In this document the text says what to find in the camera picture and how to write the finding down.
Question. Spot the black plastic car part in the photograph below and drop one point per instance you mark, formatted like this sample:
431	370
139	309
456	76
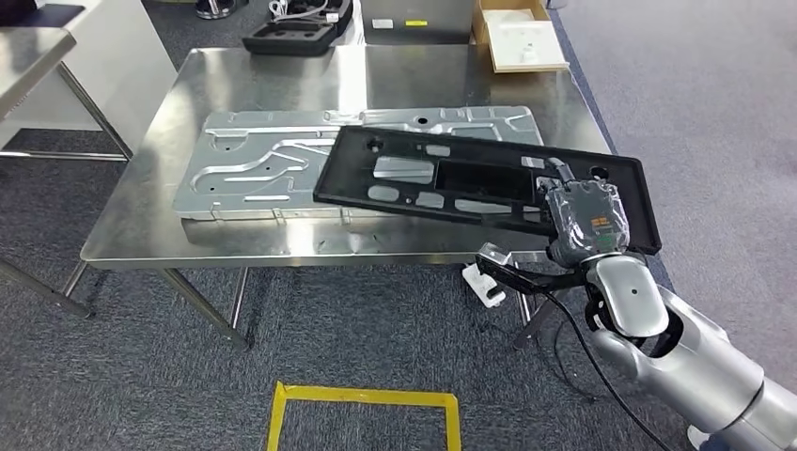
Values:
486	180

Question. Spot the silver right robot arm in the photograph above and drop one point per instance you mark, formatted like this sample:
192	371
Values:
697	361

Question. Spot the stainless steel workbench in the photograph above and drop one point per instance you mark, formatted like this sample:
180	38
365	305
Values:
280	81

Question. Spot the white power strip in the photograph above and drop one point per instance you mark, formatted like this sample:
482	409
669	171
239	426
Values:
482	286

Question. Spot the stamped metal panel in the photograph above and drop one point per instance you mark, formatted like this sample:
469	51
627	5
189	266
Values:
249	168

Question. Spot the yellow floor tape square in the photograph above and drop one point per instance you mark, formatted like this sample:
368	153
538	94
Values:
361	395

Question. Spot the wooden box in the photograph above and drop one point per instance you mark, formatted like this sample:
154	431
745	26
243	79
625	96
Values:
479	28

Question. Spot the grey equipment case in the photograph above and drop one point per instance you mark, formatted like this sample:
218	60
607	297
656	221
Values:
429	12

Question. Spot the black foam case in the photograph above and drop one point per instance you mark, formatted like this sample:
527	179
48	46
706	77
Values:
292	37

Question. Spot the white foam insert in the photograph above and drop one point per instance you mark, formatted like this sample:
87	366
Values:
523	40

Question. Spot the chrome round floor base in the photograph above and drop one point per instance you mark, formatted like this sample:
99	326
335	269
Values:
215	7

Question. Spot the white board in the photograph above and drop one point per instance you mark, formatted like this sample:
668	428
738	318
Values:
131	62

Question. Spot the small steel table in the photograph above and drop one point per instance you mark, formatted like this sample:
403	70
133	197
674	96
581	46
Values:
31	59

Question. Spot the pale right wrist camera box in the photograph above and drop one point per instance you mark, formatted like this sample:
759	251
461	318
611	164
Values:
492	255

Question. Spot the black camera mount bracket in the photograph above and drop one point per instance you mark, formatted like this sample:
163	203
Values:
529	280

